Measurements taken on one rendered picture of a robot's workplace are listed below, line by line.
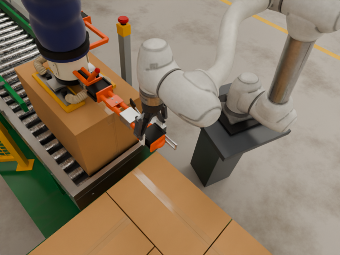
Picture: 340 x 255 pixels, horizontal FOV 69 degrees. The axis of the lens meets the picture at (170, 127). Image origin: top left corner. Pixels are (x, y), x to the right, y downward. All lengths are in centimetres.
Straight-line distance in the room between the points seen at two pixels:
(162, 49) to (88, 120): 65
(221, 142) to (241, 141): 12
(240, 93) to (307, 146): 148
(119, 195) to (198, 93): 96
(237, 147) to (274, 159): 108
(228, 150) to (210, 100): 82
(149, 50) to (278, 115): 83
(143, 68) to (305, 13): 55
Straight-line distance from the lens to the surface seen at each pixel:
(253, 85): 139
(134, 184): 148
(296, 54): 109
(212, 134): 146
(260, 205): 221
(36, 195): 219
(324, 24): 97
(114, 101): 110
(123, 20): 173
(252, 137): 154
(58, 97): 133
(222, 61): 74
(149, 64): 69
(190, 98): 62
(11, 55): 246
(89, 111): 127
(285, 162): 253
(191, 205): 145
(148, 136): 96
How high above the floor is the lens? 189
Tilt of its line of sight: 52 degrees down
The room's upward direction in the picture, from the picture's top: 9 degrees clockwise
